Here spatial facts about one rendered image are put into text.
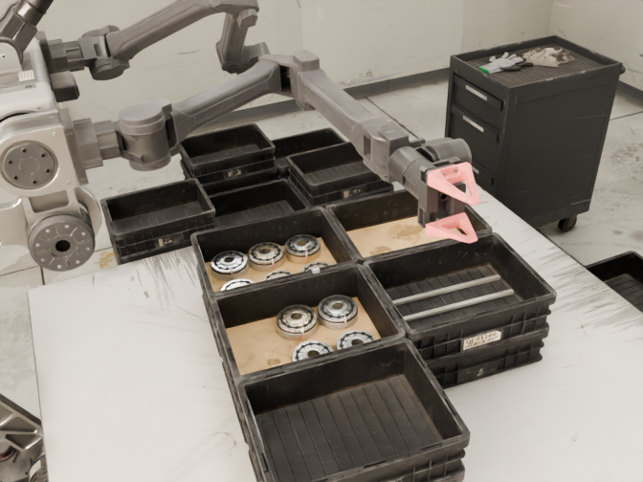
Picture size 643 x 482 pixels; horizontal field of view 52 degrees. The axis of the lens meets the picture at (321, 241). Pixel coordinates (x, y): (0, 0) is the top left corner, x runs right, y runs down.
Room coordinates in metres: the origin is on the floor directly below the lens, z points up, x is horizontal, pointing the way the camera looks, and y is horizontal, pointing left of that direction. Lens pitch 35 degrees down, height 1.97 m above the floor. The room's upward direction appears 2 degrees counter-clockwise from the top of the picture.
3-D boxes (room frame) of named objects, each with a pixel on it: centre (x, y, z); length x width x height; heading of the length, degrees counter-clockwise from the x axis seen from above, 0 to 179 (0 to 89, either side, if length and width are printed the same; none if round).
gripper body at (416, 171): (0.88, -0.17, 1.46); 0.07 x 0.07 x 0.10; 22
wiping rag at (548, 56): (2.99, -1.08, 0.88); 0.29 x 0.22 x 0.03; 112
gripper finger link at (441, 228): (0.81, -0.20, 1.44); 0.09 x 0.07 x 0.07; 22
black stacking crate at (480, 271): (1.31, -0.33, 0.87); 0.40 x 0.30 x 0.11; 107
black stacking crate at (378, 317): (1.19, 0.05, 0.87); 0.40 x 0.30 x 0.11; 107
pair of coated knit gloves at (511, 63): (2.93, -0.86, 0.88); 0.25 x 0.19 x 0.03; 112
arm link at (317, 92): (1.18, -0.05, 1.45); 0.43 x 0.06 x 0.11; 22
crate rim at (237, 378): (1.19, 0.05, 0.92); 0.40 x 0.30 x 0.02; 107
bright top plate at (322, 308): (1.29, -0.03, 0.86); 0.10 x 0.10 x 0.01
